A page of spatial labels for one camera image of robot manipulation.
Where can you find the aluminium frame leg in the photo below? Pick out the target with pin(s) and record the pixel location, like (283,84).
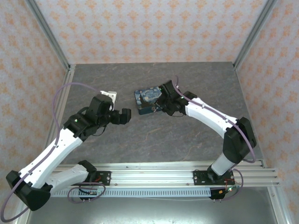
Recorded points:
(23,218)
(276,205)

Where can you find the aluminium table edge rail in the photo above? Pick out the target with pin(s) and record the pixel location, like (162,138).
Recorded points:
(67,81)

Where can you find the small circuit board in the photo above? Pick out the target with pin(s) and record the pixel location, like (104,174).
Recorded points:
(227,190)
(92,192)

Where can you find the aluminium frame post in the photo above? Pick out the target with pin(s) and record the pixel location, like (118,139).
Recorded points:
(50,35)
(253,35)

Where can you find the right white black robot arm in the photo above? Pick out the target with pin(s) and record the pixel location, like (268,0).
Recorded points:
(205,114)

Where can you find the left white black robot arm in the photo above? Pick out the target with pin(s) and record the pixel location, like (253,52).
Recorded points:
(58,144)

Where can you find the starry night print tin box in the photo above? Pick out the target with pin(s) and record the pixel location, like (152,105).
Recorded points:
(147,98)

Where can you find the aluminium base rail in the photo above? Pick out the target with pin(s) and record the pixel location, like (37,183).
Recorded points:
(151,177)

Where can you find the grey metal shelf plate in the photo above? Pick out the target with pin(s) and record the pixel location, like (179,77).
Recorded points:
(151,211)

